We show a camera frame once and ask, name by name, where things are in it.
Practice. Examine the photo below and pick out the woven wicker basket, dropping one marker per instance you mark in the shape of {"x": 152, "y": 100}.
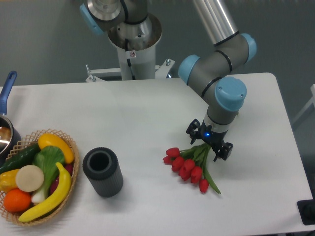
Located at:
{"x": 22, "y": 144}

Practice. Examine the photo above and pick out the green cucumber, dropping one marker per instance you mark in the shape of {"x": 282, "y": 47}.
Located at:
{"x": 22, "y": 158}

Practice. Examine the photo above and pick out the white frame at right edge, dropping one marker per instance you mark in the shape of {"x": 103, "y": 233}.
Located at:
{"x": 305, "y": 111}

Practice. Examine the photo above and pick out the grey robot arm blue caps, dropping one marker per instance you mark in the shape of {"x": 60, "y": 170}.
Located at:
{"x": 209, "y": 77}

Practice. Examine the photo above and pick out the green bok choy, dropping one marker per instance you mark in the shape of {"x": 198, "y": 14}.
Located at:
{"x": 46, "y": 160}

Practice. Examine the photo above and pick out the dark grey ribbed vase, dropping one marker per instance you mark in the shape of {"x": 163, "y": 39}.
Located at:
{"x": 101, "y": 167}

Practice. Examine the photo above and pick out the blue handled saucepan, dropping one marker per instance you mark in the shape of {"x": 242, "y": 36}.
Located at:
{"x": 9, "y": 136}

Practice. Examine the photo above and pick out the orange fruit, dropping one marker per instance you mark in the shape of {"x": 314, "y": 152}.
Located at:
{"x": 17, "y": 200}

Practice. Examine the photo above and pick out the yellow bell pepper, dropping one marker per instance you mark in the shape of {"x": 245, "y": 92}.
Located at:
{"x": 7, "y": 180}

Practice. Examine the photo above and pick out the red tulip bouquet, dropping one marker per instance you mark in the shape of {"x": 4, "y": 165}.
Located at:
{"x": 191, "y": 164}

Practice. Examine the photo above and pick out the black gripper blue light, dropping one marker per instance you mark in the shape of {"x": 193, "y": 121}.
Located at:
{"x": 213, "y": 134}

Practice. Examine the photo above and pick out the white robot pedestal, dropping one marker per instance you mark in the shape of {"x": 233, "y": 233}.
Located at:
{"x": 136, "y": 49}

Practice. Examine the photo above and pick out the beige round disc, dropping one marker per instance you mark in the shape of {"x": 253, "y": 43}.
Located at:
{"x": 29, "y": 178}

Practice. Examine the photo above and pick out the yellow squash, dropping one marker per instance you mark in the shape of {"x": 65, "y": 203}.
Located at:
{"x": 48, "y": 139}

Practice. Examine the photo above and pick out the black device at table edge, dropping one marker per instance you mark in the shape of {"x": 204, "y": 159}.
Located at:
{"x": 307, "y": 211}

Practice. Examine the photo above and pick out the dark red fruit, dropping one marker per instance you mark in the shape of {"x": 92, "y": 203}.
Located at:
{"x": 54, "y": 185}

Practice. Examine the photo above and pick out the yellow banana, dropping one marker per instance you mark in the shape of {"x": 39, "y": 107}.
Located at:
{"x": 52, "y": 201}

